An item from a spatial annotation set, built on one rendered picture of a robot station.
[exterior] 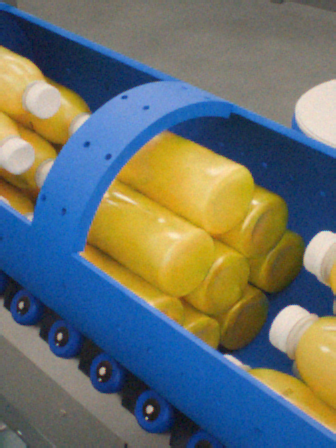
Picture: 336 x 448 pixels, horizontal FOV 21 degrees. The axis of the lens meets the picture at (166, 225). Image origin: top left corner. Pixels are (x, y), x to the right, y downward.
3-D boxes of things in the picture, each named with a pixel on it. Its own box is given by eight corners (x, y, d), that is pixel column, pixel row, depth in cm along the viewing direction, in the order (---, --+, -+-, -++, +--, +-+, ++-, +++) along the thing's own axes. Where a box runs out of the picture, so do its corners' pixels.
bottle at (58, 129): (15, 48, 119) (100, 91, 107) (30, 91, 124) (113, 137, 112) (-28, 74, 116) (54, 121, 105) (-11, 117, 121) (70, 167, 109)
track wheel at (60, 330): (80, 325, 96) (93, 328, 97) (54, 309, 98) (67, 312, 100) (64, 364, 96) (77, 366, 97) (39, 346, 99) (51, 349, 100)
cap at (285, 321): (297, 362, 76) (281, 351, 77) (322, 324, 76) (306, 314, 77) (279, 348, 73) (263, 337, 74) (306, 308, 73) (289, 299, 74)
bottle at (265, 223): (281, 182, 88) (157, 120, 100) (234, 230, 86) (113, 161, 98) (296, 226, 93) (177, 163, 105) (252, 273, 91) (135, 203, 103)
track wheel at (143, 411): (174, 399, 86) (186, 400, 88) (142, 378, 89) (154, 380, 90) (156, 441, 86) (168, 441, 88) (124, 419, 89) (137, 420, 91)
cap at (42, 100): (22, 114, 104) (31, 119, 103) (26, 82, 102) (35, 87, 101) (49, 112, 106) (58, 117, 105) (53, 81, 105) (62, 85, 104)
